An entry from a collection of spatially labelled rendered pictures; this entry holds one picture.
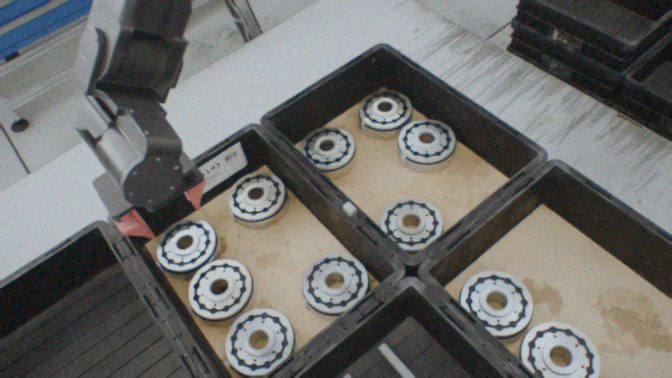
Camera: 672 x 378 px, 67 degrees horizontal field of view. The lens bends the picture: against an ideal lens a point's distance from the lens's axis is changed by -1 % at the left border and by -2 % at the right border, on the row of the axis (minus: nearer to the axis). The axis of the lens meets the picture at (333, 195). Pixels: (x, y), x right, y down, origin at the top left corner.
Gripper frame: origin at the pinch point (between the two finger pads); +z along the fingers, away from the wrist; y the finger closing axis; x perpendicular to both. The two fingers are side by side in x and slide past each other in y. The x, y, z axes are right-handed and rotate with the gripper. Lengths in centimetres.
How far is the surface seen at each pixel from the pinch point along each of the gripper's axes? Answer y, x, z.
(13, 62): -16, 187, 79
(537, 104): 79, 1, 37
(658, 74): 145, 0, 69
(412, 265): 22.6, -19.2, 13.4
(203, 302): -3.3, -0.6, 20.1
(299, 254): 13.5, -1.8, 23.4
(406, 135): 42.2, 3.7, 20.6
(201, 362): -7.5, -11.6, 13.8
